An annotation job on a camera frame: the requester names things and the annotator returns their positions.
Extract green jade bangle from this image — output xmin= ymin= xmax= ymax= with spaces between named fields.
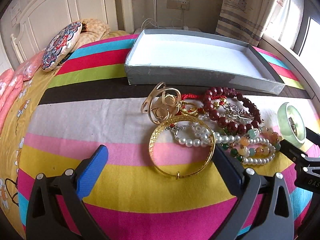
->
xmin=277 ymin=102 xmax=306 ymax=148

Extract multicolour stone bead bracelet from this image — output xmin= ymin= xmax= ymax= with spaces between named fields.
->
xmin=221 ymin=127 xmax=283 ymax=163

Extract dark red bead bracelet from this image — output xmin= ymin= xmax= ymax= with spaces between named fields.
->
xmin=202 ymin=87 xmax=263 ymax=135

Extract small white pearl bracelet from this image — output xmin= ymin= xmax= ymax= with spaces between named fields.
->
xmin=175 ymin=122 xmax=216 ymax=149

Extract gold bangle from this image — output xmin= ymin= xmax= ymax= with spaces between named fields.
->
xmin=148 ymin=115 xmax=216 ymax=180

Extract red braided cord bracelet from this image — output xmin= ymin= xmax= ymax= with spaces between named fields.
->
xmin=170 ymin=93 xmax=227 ymax=128

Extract gold scarf ring cluster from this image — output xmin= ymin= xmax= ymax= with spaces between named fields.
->
xmin=140 ymin=82 xmax=182 ymax=124

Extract grey shallow jewelry box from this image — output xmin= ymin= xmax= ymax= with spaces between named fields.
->
xmin=124 ymin=30 xmax=285 ymax=95

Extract yellow floral bed sheet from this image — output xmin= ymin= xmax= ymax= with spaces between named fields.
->
xmin=1 ymin=68 xmax=59 ymax=238

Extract striped colourful blanket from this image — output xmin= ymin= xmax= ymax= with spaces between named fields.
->
xmin=17 ymin=34 xmax=316 ymax=240

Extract patterned beige curtain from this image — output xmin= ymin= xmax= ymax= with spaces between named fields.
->
xmin=215 ymin=0 xmax=285 ymax=47

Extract round embroidered cushion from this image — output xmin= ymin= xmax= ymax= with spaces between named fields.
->
xmin=41 ymin=21 xmax=82 ymax=72

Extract beige plush toy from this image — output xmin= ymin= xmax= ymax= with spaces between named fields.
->
xmin=71 ymin=18 xmax=111 ymax=52

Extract white nightstand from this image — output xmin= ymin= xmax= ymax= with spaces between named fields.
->
xmin=134 ymin=26 xmax=201 ymax=34

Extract white wooden headboard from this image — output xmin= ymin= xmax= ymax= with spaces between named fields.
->
xmin=10 ymin=0 xmax=135 ymax=63

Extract window frame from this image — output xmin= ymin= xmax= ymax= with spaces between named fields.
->
xmin=258 ymin=0 xmax=319 ymax=107

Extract white charger cable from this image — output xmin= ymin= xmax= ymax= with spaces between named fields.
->
xmin=139 ymin=4 xmax=189 ymax=30

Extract wall power socket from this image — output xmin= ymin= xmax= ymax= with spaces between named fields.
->
xmin=167 ymin=0 xmax=190 ymax=10

